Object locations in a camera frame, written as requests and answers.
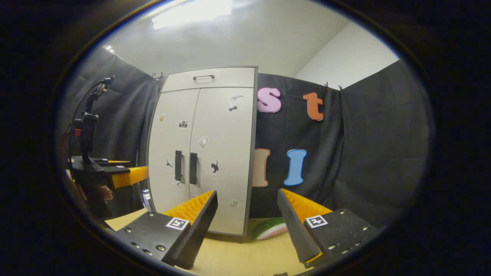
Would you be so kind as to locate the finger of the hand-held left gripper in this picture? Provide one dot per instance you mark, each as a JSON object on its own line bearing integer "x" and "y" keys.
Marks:
{"x": 130, "y": 176}
{"x": 111, "y": 164}

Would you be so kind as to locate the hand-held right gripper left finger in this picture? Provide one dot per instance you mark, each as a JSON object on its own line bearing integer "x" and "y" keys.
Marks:
{"x": 201, "y": 230}

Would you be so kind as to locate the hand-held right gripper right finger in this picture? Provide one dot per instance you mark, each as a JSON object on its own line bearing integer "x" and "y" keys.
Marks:
{"x": 294, "y": 230}

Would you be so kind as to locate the white cabinet door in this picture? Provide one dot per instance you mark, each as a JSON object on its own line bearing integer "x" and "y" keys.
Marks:
{"x": 226, "y": 126}
{"x": 168, "y": 115}

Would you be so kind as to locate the white cabinet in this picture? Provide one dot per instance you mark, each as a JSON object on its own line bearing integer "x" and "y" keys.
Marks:
{"x": 256, "y": 80}

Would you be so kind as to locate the watermelon slice toy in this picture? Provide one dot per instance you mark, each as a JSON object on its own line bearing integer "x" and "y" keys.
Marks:
{"x": 268, "y": 228}

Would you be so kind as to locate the small blue white packet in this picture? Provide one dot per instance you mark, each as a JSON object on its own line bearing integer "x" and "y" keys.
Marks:
{"x": 146, "y": 199}

